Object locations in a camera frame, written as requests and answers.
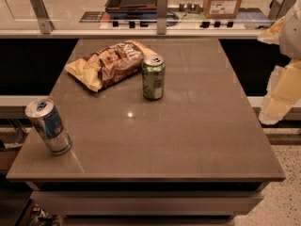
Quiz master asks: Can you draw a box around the brown table with drawers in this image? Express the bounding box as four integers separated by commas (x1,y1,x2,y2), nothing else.
8,39,285,225

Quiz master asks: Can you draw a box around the brown yellow chip bag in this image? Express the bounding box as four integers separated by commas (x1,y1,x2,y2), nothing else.
65,40,155,92

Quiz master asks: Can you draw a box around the cardboard box with label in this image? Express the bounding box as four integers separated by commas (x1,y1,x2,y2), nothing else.
203,0,242,19

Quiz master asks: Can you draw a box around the green soda can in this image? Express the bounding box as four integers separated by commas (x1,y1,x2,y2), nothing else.
142,55,166,100

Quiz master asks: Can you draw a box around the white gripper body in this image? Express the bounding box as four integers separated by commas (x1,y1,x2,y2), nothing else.
279,0,301,59

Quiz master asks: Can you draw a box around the left metal glass bracket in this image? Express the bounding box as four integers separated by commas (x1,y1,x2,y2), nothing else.
30,0,54,34

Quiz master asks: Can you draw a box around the metal glass bracket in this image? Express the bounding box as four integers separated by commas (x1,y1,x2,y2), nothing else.
268,0,296,21
30,0,54,34
157,0,167,35

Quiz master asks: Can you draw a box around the middle metal glass bracket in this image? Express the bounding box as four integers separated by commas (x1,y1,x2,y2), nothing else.
157,0,167,35

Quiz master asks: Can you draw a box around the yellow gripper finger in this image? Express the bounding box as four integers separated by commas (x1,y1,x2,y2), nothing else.
259,59,301,125
258,17,285,44

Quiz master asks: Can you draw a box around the right metal glass bracket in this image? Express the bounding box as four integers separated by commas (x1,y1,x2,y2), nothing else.
268,0,296,21

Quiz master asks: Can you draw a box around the silver blue redbull can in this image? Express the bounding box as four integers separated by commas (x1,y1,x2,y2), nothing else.
25,99,71,154

